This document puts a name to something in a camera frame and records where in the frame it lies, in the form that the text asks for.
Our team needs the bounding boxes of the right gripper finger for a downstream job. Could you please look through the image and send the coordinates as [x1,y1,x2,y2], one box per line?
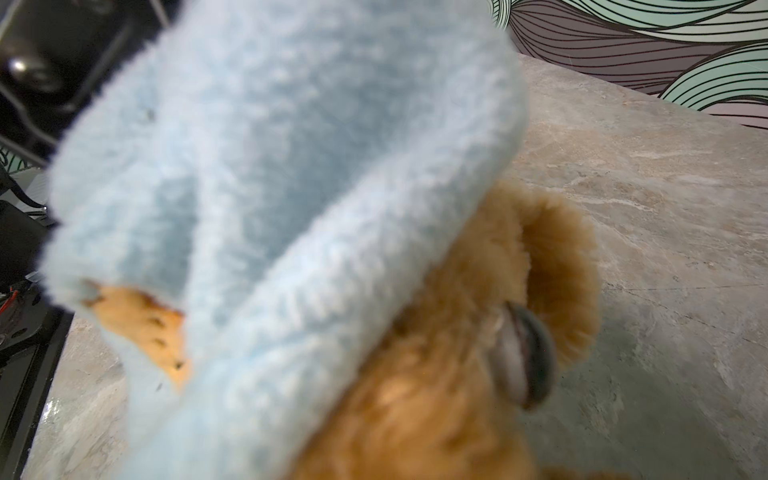
[487,302,557,409]

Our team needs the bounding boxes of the brown teddy bear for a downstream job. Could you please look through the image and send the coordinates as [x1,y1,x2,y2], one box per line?
[291,180,601,479]

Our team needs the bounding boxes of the light blue fleece hoodie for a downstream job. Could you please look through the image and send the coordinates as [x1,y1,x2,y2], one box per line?
[41,1,527,479]

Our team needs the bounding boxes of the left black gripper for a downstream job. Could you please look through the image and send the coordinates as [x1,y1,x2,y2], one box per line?
[1,0,180,167]

